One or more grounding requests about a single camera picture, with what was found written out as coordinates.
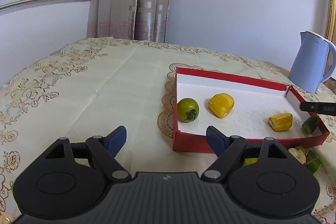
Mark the red shallow cardboard box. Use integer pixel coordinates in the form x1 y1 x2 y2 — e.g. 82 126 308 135
173 67 330 153

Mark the small green tomato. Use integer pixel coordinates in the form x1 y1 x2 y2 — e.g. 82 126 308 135
177 98 199 123

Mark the green cucumber piece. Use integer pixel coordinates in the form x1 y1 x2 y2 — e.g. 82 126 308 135
302 115 319 134
304 150 323 176

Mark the cream embroidered tablecloth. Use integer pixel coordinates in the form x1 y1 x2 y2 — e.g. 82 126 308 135
0 36 336 224

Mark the gold mirror frame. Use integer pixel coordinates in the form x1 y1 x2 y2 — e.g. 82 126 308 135
325 0 336 42

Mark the yellow fruit chunk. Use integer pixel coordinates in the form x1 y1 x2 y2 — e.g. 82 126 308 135
268 113 293 132

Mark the yellow rounded fruit piece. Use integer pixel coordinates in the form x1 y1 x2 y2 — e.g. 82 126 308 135
208 93 235 118

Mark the blue electric kettle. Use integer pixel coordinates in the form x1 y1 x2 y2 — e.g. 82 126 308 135
288 31 335 93

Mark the yellow green fruit piece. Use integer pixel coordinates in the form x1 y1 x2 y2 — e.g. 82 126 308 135
295 146 306 155

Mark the green lime fruit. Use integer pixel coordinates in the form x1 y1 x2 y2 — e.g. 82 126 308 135
243 158 258 166

